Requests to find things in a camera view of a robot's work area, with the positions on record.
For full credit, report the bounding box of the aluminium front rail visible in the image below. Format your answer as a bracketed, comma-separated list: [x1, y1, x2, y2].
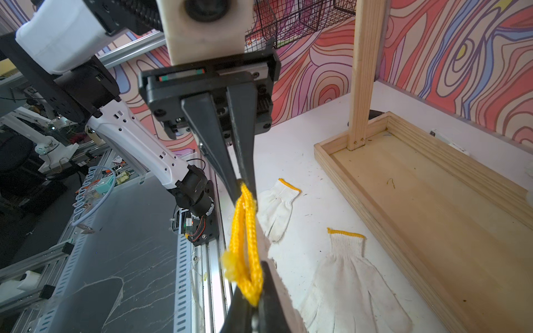
[1, 173, 226, 332]

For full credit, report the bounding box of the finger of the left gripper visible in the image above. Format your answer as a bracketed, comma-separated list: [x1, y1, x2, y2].
[181, 93, 241, 204]
[227, 81, 257, 199]

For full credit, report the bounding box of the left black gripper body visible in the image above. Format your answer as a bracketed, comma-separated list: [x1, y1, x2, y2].
[138, 39, 282, 140]

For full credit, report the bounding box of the side black wire basket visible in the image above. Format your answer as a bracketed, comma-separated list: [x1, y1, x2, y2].
[245, 0, 356, 52]

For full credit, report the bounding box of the wooden hanging rack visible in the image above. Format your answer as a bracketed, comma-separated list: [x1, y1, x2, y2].
[315, 1, 532, 332]

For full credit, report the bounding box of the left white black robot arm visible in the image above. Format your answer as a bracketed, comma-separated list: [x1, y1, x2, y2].
[1, 1, 280, 216]

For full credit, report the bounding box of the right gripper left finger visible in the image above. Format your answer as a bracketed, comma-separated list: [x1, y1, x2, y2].
[219, 288, 254, 333]

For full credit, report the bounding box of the white stapler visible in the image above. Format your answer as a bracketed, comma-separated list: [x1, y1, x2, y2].
[429, 129, 471, 156]

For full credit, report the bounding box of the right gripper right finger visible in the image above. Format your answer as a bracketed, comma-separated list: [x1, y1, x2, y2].
[258, 262, 291, 333]

